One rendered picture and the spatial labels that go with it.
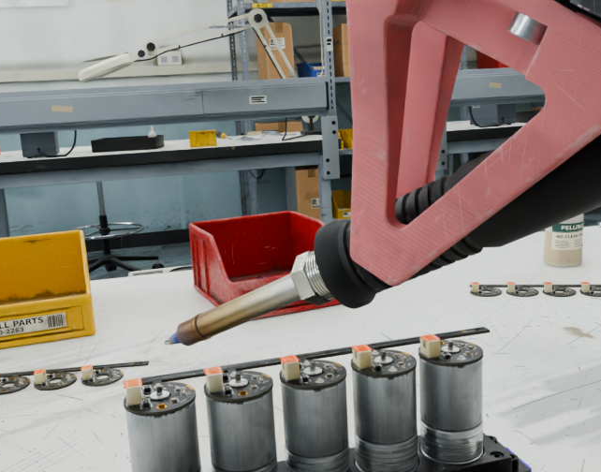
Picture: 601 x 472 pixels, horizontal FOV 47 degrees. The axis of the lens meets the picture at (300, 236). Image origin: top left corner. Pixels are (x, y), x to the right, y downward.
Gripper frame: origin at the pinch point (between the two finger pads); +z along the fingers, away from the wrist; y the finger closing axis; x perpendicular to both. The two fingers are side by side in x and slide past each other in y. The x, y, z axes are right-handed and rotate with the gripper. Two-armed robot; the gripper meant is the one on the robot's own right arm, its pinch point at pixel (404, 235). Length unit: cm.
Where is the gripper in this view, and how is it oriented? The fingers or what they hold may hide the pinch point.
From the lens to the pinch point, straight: 18.3
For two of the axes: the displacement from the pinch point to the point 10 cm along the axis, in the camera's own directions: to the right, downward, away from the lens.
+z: -3.9, 8.2, 4.2
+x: 7.8, 5.3, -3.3
